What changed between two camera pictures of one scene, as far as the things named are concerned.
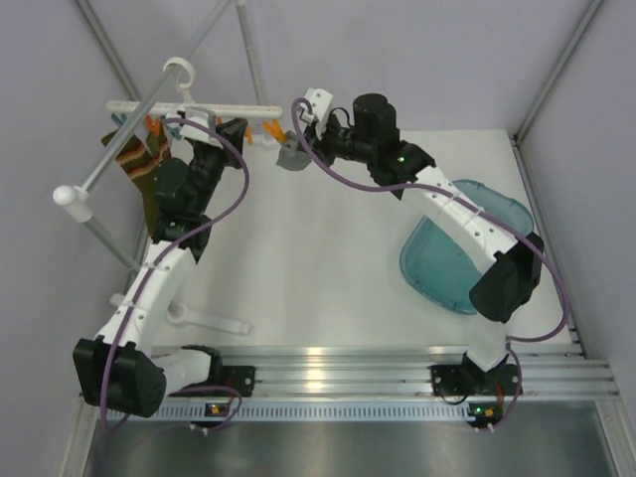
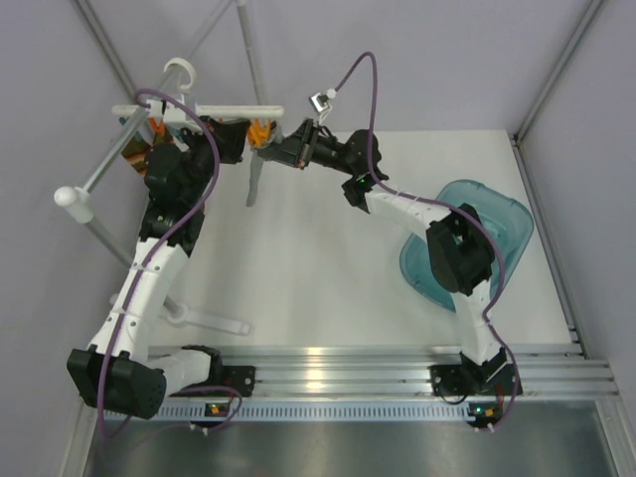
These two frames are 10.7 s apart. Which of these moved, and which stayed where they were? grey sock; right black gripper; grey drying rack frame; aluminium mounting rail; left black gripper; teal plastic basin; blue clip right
Moved: right black gripper; grey sock
Stayed: teal plastic basin; left black gripper; grey drying rack frame; aluminium mounting rail; blue clip right
